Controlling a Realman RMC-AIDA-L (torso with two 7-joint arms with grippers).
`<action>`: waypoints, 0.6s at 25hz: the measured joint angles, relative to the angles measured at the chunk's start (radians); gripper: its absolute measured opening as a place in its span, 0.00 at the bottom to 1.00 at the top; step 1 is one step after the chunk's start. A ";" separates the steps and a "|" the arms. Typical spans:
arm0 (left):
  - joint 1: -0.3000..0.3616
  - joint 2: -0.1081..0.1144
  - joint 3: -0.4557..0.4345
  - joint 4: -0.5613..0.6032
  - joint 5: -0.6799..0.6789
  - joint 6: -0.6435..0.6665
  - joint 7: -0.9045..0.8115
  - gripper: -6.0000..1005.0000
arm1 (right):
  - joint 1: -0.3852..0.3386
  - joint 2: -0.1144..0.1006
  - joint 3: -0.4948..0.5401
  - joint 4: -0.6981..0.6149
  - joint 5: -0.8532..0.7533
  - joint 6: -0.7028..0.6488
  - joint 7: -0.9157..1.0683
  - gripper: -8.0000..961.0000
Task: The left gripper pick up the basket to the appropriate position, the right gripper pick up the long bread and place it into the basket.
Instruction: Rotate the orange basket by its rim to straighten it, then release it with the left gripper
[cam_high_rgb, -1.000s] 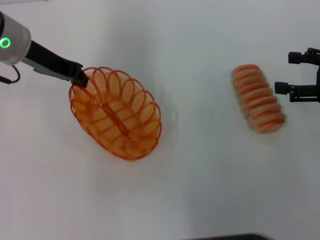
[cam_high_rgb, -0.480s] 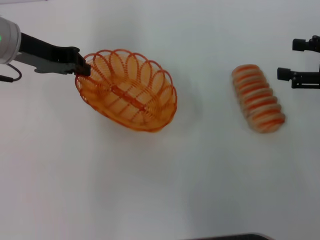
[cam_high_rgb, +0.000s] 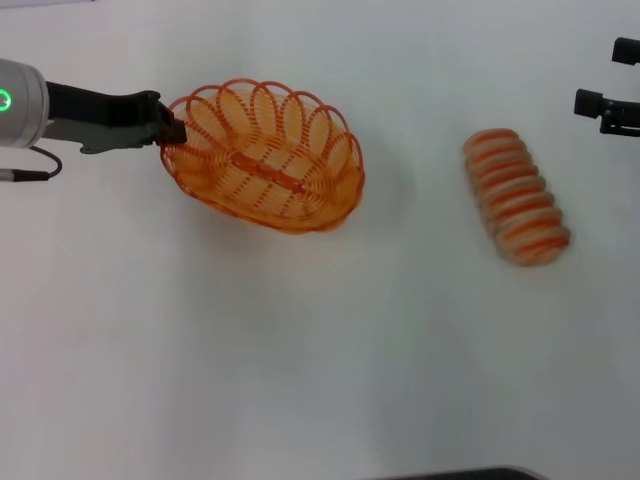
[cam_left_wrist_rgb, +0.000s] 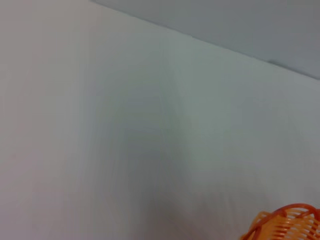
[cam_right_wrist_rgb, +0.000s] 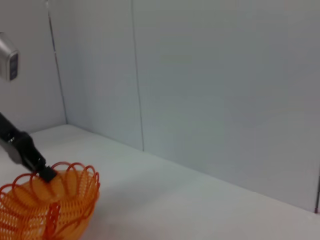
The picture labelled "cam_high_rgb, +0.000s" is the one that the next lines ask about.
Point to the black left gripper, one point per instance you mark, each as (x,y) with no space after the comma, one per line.
(110,120)

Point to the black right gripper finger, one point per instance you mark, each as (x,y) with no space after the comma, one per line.
(627,50)
(612,112)

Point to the orange striped bread loaf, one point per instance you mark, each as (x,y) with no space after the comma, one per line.
(517,200)

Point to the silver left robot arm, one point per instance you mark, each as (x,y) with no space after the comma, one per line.
(20,105)

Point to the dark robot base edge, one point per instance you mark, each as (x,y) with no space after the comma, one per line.
(465,474)

